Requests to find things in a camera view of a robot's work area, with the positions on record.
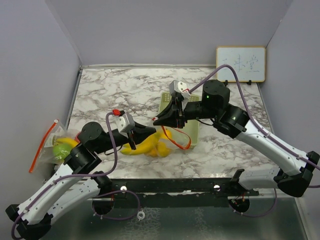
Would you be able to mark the red apple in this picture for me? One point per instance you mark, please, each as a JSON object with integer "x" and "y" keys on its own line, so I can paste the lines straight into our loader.
{"x": 76, "y": 139}

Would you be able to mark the clear zip bag red zipper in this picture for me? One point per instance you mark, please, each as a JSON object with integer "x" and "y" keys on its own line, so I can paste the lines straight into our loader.
{"x": 44, "y": 154}

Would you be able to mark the yellow mango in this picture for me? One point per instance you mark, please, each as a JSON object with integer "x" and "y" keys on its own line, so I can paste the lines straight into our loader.
{"x": 162, "y": 150}

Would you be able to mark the green plastic basket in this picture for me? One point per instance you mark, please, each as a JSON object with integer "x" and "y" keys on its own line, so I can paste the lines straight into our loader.
{"x": 189, "y": 131}

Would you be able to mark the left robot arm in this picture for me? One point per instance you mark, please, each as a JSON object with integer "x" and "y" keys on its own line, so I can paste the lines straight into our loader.
{"x": 74, "y": 182}

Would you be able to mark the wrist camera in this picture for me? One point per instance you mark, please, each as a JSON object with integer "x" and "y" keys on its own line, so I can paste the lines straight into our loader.
{"x": 124, "y": 121}
{"x": 179, "y": 91}

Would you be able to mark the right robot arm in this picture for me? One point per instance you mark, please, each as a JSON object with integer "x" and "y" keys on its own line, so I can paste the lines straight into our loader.
{"x": 294, "y": 170}

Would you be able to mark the green lime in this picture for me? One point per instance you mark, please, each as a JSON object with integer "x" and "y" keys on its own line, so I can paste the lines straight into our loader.
{"x": 61, "y": 151}

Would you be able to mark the small yellow bananas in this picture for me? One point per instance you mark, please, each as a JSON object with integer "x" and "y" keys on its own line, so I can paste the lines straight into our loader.
{"x": 143, "y": 148}

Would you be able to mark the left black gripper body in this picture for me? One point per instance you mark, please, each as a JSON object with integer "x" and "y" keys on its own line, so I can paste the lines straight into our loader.
{"x": 132, "y": 139}

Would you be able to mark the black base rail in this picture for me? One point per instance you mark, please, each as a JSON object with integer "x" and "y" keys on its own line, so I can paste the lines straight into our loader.
{"x": 177, "y": 192}

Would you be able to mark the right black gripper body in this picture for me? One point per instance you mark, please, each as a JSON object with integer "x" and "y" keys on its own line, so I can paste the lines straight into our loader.
{"x": 179, "y": 108}

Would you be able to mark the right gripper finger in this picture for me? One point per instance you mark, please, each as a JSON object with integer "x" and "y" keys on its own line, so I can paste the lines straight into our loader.
{"x": 169, "y": 112}
{"x": 167, "y": 120}

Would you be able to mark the small whiteboard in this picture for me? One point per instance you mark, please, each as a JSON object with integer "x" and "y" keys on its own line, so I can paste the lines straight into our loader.
{"x": 249, "y": 62}

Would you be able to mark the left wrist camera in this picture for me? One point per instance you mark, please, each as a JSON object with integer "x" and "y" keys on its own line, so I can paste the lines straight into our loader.
{"x": 124, "y": 121}

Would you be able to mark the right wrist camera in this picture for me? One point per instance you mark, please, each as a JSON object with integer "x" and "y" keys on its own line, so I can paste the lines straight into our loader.
{"x": 179, "y": 91}

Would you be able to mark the yellow banana bunch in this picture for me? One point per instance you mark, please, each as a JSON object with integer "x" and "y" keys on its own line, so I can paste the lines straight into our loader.
{"x": 66, "y": 140}

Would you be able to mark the orange bell pepper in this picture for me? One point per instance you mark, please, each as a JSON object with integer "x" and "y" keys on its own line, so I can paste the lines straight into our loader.
{"x": 165, "y": 135}

